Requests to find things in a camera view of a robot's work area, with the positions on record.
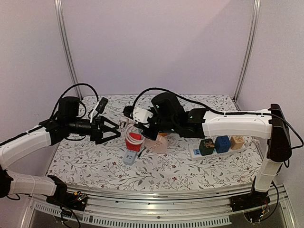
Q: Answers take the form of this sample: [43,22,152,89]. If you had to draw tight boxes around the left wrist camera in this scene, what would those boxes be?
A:
[89,97,108,123]

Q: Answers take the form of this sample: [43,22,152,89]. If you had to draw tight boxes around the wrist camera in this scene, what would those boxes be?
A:
[89,97,108,123]
[123,106,153,124]

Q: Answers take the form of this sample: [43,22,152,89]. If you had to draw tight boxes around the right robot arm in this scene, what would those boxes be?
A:
[129,88,294,211]

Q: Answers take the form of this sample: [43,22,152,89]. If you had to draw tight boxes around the red cube socket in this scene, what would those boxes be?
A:
[125,133,144,152]

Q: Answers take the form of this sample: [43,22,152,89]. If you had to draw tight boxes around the left aluminium frame post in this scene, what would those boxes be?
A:
[54,0,83,100]

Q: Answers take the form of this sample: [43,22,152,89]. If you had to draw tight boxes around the pink round power strip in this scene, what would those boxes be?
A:
[118,116,169,155]

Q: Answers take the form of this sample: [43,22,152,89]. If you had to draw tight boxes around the beige cube socket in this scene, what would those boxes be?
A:
[230,135,245,150]

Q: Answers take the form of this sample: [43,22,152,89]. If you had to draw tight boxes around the dark green cube socket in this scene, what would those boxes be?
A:
[199,139,215,156]

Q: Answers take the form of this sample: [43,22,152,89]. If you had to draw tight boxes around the floral table mat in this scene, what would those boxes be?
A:
[46,94,265,192]

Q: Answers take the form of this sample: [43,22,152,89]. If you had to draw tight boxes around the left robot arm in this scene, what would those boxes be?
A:
[0,93,121,211]

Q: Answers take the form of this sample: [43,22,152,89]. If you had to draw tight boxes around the blue cube socket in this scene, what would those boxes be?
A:
[215,135,231,153]

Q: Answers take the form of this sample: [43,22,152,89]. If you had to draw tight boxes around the right aluminium frame post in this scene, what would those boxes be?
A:
[232,0,261,103]

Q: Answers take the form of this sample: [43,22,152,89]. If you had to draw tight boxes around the aluminium frame post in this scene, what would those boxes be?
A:
[54,0,83,100]
[232,0,261,103]

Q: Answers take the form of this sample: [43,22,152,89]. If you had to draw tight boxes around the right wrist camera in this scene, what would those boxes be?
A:
[123,106,153,124]

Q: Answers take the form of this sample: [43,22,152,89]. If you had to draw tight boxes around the front aluminium rail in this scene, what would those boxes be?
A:
[20,182,295,228]

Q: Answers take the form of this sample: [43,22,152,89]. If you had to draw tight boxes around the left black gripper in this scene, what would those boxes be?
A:
[66,116,121,143]

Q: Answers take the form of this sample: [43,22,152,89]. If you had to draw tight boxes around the light blue power strip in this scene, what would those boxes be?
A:
[123,150,137,165]

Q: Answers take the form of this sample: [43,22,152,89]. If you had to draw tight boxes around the white multicolour power strip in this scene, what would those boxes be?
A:
[189,138,260,161]

